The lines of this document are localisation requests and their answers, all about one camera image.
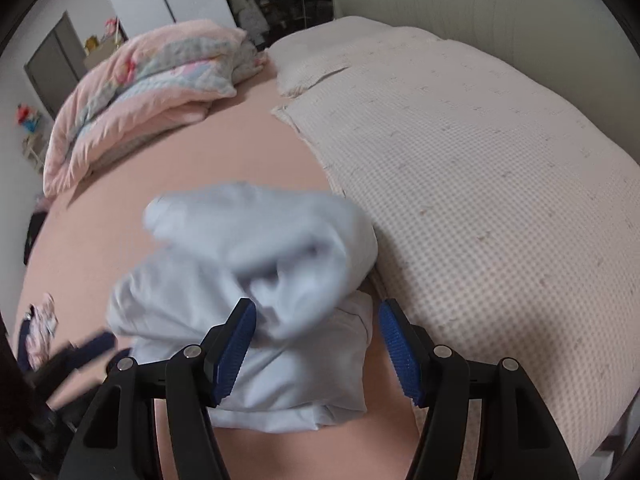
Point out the pink bed sheet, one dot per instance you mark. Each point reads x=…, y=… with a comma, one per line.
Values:
x=125, y=175

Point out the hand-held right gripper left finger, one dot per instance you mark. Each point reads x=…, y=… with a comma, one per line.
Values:
x=235, y=360

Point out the beige checked pillow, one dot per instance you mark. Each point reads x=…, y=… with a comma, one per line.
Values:
x=340, y=50

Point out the black bag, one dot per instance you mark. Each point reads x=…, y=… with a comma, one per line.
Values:
x=35, y=237

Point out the grey door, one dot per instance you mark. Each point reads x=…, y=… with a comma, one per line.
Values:
x=55, y=65

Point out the white t-shirt with navy trim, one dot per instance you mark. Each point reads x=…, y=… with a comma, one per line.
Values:
x=280, y=240

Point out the white shelf rack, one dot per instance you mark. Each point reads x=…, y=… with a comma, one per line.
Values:
x=36, y=152

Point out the folded pink quilt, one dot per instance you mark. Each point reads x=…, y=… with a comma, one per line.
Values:
x=140, y=95

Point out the pink cartoon print pajamas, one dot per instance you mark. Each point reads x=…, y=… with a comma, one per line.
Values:
x=42, y=330

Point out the grey-green sofa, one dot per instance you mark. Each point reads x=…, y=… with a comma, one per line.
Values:
x=500, y=15

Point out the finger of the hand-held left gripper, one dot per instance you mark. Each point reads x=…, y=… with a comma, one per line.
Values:
x=92, y=350

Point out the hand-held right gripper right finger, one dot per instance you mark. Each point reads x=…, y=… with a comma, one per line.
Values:
x=400, y=357

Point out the beige checked blanket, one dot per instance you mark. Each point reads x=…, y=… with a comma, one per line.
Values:
x=490, y=200

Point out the red and blue toy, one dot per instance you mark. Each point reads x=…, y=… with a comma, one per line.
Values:
x=27, y=117

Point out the navy garment with silver stripes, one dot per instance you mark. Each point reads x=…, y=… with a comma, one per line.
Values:
x=24, y=340

